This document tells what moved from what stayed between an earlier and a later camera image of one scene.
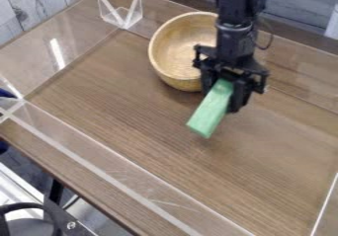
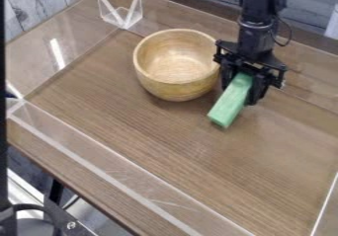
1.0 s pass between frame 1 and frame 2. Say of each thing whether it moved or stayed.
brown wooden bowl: moved
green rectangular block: moved
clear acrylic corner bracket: stayed
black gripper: moved
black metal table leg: stayed
